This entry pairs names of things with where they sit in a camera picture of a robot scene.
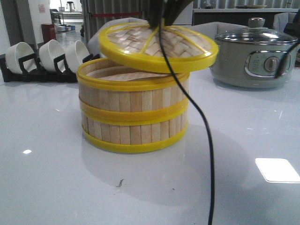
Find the dark sideboard counter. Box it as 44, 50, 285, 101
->
192, 8, 298, 28

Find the grey-green electric cooking pot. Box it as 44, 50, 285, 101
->
210, 41, 299, 89

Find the white bowl far left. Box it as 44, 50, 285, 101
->
5, 42, 34, 74

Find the yellow bamboo steamer lid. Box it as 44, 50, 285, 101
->
98, 22, 218, 73

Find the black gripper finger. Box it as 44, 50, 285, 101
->
148, 0, 166, 29
163, 0, 193, 26

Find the bamboo steamer drawer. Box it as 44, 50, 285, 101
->
76, 58, 188, 126
82, 112, 188, 153

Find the black bowl rack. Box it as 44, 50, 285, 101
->
0, 53, 101, 83

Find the right grey armchair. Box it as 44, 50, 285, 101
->
189, 22, 246, 38

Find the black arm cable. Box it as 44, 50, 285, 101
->
158, 18, 216, 225

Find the upper steamer liner cloth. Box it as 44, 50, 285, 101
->
87, 69, 168, 82

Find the red box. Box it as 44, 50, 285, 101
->
41, 23, 56, 43

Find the white bowl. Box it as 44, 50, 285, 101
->
5, 42, 34, 74
39, 39, 65, 72
65, 40, 90, 73

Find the glass pot lid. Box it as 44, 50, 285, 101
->
215, 17, 298, 45

